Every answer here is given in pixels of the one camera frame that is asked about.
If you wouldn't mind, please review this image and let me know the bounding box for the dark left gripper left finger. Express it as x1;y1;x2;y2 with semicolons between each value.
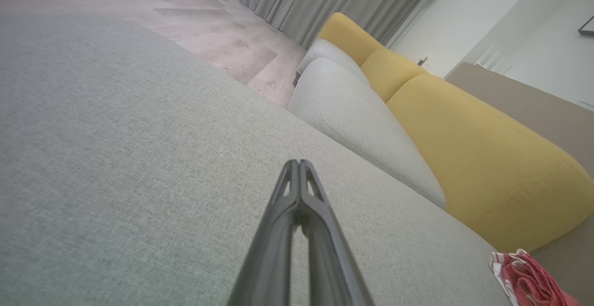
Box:
226;159;302;306

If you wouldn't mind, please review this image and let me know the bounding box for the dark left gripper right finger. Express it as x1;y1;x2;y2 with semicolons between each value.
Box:
299;159;374;306

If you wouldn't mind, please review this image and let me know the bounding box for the red Bulls 23 jersey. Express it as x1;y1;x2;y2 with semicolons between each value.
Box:
489;248;581;306

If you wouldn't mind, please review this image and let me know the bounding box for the large grey sofa seat cushion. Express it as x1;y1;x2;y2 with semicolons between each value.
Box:
0;14;512;306

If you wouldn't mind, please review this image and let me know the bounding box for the large yellow sofa backrest cushion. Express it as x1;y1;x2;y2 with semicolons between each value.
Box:
387;74;594;254

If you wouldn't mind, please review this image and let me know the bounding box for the small yellow sofa backrest cushion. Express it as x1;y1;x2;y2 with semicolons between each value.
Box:
317;12;387;68
360;48;428;103

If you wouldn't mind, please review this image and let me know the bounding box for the taupe sofa back panel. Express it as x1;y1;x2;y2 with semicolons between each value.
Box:
445;62;594;306

